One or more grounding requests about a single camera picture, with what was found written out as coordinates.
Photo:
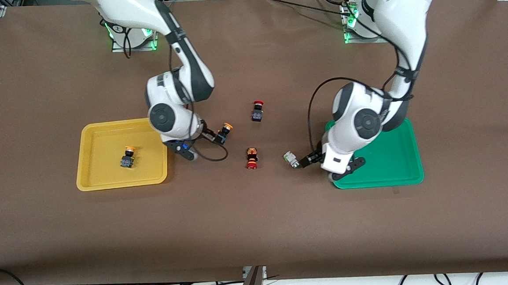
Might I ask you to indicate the yellow push button black body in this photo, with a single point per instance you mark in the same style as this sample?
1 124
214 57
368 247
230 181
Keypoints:
225 133
128 159

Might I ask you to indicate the green push button orange base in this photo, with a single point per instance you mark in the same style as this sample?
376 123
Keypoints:
290 158

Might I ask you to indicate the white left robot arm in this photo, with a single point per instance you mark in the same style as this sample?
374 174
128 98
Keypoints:
367 120

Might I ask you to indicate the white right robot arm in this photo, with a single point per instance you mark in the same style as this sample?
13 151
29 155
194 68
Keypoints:
164 117

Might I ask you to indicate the red push button orange body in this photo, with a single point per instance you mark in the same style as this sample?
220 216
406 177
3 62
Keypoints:
252 156

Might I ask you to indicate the red push button black body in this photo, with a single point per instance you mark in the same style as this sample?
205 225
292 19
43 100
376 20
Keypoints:
257 113

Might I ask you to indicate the green plastic tray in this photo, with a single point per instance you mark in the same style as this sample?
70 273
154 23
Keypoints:
392 165

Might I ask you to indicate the brown table cover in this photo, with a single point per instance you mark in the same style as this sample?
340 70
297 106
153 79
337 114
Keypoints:
259 226

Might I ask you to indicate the yellow plastic tray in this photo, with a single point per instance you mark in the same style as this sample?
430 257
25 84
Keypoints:
106 173

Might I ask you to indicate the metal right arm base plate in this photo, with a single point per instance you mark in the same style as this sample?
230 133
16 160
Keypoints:
118 47

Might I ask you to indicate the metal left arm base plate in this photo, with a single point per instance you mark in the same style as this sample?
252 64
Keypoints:
353 39

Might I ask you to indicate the white table bracket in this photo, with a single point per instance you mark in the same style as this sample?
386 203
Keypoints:
245 273

